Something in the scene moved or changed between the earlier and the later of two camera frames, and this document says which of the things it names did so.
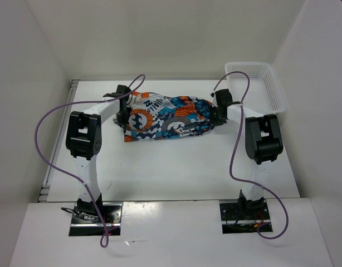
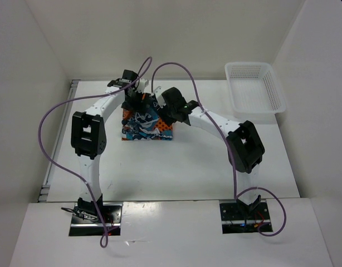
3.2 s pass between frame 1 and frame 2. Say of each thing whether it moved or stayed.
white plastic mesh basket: stayed
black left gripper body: moved
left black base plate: stayed
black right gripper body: moved
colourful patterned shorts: moved
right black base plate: stayed
